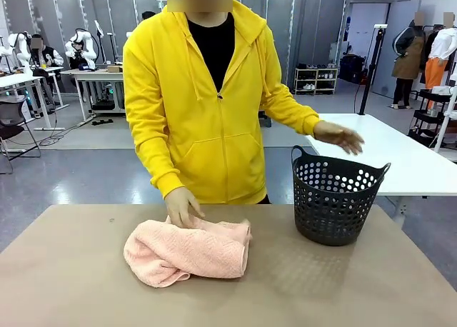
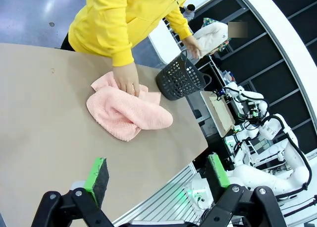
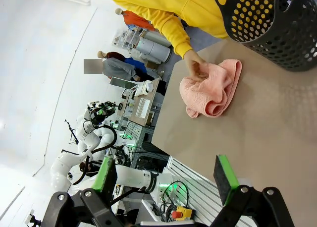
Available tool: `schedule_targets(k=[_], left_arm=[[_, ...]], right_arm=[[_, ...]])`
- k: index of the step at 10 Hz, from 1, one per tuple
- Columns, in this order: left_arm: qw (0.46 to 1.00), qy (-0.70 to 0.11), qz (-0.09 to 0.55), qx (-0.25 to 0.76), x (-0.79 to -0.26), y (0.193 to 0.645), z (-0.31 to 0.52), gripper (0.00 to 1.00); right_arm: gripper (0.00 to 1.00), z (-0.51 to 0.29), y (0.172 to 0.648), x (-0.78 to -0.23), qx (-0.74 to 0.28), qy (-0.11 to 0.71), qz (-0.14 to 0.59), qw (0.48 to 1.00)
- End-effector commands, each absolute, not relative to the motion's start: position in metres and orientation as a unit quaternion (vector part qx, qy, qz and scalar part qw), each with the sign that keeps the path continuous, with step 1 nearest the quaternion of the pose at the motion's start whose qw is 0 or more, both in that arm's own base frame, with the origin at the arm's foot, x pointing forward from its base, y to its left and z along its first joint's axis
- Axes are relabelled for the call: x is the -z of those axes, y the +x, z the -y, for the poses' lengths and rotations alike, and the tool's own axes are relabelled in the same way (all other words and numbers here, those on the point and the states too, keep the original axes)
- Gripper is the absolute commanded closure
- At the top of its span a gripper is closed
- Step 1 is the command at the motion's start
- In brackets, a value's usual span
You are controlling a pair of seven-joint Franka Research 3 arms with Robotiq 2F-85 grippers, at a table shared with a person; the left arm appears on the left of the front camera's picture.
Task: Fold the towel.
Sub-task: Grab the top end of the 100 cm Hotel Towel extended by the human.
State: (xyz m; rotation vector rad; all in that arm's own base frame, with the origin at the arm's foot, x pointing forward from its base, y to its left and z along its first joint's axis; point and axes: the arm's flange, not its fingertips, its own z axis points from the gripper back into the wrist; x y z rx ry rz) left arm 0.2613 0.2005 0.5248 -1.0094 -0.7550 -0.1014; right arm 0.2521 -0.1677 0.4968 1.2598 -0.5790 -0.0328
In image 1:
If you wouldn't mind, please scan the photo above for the seated person in dark jacket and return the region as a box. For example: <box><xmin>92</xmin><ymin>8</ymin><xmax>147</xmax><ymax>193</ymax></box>
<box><xmin>29</xmin><ymin>34</ymin><xmax>66</xmax><ymax>112</ymax></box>

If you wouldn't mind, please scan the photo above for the white table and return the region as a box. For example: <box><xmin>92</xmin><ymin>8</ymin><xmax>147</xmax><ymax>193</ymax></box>
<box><xmin>306</xmin><ymin>112</ymin><xmax>457</xmax><ymax>217</ymax></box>

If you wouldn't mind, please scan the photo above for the pink terry towel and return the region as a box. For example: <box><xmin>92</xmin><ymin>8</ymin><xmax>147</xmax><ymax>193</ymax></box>
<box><xmin>123</xmin><ymin>215</ymin><xmax>253</xmax><ymax>289</ymax></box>

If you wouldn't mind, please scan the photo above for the black office chair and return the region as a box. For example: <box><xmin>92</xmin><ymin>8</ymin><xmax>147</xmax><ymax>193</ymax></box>
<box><xmin>0</xmin><ymin>99</ymin><xmax>42</xmax><ymax>175</ymax></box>

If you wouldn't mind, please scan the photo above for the black perforated plastic basket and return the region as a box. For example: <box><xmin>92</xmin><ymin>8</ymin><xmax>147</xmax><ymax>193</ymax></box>
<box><xmin>291</xmin><ymin>144</ymin><xmax>392</xmax><ymax>247</ymax></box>

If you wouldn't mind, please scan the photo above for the person's right hand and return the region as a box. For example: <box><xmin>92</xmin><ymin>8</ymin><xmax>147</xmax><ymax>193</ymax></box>
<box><xmin>165</xmin><ymin>187</ymin><xmax>206</xmax><ymax>230</ymax></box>

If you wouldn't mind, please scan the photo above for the person's left forearm yellow sleeve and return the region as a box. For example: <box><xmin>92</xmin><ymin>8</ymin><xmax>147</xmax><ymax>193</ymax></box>
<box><xmin>262</xmin><ymin>84</ymin><xmax>321</xmax><ymax>138</ymax></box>

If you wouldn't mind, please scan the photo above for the person's right forearm yellow sleeve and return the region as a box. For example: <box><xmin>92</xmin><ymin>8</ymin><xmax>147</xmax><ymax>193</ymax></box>
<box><xmin>128</xmin><ymin>119</ymin><xmax>181</xmax><ymax>200</ymax></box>

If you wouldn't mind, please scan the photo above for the person's left hand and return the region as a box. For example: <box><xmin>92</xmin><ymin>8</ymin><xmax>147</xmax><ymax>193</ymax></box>
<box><xmin>313</xmin><ymin>120</ymin><xmax>366</xmax><ymax>156</ymax></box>

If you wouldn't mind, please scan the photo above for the black tripod stand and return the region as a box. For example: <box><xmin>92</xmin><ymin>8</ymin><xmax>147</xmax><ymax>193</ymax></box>
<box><xmin>358</xmin><ymin>24</ymin><xmax>388</xmax><ymax>116</ymax></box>

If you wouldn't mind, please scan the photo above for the white shoe rack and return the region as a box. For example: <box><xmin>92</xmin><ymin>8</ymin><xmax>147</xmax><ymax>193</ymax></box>
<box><xmin>293</xmin><ymin>66</ymin><xmax>338</xmax><ymax>96</ymax></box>

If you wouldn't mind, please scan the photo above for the person's torso yellow hoodie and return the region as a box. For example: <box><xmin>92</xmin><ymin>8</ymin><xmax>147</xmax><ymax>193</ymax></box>
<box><xmin>123</xmin><ymin>0</ymin><xmax>321</xmax><ymax>205</ymax></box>

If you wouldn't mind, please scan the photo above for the black bag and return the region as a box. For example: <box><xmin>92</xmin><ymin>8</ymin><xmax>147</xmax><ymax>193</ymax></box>
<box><xmin>338</xmin><ymin>54</ymin><xmax>367</xmax><ymax>84</ymax></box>

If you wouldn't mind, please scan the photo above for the white desk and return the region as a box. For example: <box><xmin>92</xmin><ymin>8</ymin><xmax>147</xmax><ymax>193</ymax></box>
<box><xmin>0</xmin><ymin>74</ymin><xmax>66</xmax><ymax>132</ymax></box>
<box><xmin>59</xmin><ymin>68</ymin><xmax>126</xmax><ymax>124</ymax></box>

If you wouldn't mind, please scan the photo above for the black rolling cart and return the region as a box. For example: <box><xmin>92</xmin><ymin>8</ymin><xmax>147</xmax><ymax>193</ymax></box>
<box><xmin>408</xmin><ymin>88</ymin><xmax>447</xmax><ymax>143</ymax></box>

